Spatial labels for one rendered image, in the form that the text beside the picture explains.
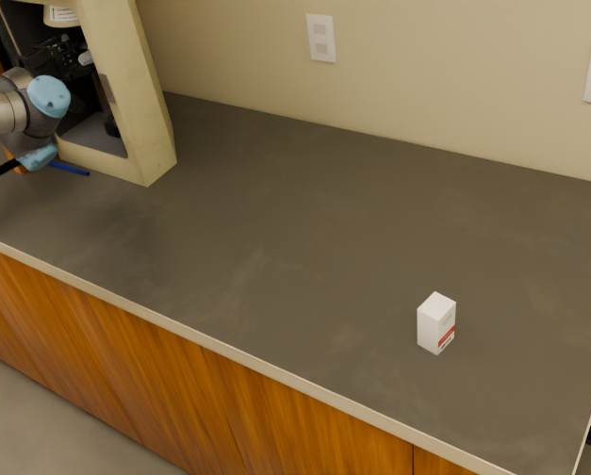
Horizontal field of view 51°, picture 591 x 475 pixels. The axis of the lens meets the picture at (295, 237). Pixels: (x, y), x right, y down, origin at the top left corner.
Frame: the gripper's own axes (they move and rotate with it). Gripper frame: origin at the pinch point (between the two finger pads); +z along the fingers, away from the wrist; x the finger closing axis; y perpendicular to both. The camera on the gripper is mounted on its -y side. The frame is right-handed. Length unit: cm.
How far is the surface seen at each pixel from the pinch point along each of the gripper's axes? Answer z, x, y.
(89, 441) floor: -41, 21, -122
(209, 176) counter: -0.6, -25.6, -28.1
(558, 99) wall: 33, -95, -12
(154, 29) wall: 32.9, 16.9, -10.1
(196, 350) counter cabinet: -37, -48, -40
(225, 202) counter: -7.1, -35.5, -28.2
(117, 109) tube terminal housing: -10.3, -13.1, -7.2
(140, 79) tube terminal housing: -2.2, -13.9, -3.8
